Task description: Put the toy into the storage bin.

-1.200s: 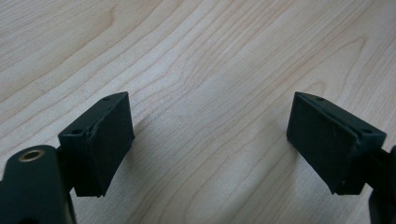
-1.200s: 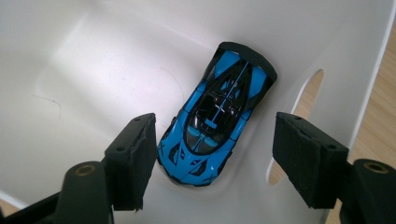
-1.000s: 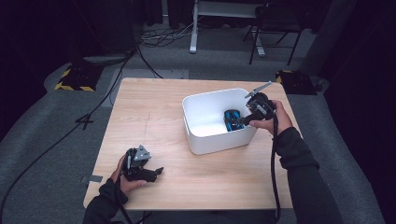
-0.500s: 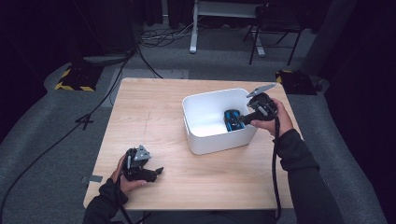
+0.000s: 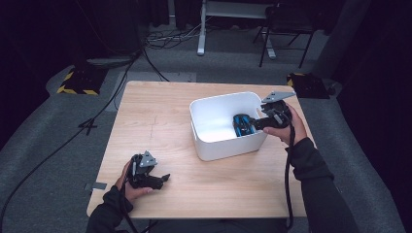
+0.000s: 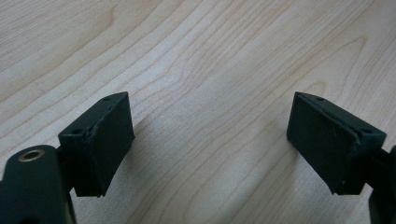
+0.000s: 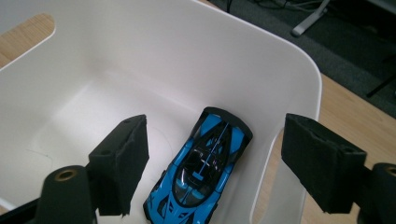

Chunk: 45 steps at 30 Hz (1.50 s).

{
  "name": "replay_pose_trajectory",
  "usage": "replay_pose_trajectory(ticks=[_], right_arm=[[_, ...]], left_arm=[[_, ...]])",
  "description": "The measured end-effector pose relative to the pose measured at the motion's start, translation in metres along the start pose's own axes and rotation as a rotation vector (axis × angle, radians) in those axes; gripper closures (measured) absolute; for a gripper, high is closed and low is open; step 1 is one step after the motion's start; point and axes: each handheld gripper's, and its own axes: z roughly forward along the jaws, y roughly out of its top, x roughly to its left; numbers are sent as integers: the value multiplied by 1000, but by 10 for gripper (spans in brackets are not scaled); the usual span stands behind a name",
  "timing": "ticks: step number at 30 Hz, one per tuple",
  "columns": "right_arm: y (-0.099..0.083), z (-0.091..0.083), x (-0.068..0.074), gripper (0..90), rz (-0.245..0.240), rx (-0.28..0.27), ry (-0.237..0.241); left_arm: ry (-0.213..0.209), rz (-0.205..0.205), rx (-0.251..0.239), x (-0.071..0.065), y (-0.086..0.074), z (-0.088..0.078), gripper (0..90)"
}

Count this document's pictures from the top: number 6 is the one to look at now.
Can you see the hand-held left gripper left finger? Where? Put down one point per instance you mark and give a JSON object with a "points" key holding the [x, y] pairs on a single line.
{"points": [[99, 149]]}

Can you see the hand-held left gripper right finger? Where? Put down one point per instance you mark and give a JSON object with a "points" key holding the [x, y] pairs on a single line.
{"points": [[330, 146]]}

